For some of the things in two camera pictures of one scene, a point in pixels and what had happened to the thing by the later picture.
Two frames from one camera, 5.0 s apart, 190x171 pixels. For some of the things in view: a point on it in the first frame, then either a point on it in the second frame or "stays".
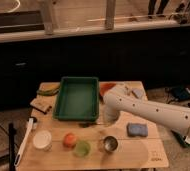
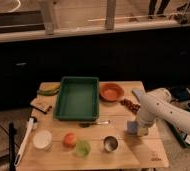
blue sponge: x=137 y=129 stays
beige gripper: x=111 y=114 to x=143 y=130
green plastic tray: x=77 y=99 stays
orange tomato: x=70 y=140 stays
